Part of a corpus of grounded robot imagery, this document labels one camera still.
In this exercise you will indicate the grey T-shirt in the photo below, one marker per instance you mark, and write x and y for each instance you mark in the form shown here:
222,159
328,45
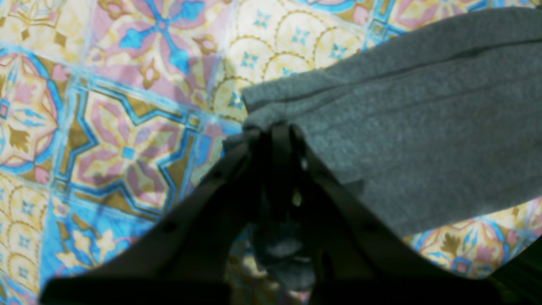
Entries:
436,126

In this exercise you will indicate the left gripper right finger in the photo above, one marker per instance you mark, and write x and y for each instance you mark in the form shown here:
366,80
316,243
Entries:
357,259

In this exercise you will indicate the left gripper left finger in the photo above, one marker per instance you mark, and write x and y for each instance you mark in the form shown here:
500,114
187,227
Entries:
183,256

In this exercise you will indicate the patterned colourful tablecloth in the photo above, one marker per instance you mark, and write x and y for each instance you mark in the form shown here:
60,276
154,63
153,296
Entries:
113,110

